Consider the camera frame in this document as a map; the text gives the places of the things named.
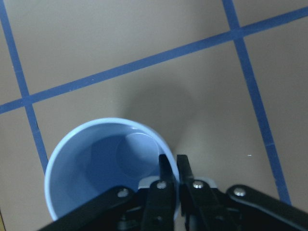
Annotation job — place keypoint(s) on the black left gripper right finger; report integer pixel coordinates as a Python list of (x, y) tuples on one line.
[(204, 207)]

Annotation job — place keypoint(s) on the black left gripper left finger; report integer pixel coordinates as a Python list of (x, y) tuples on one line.
[(158, 214)]

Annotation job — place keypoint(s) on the light blue plastic cup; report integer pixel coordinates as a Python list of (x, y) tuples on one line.
[(99, 155)]

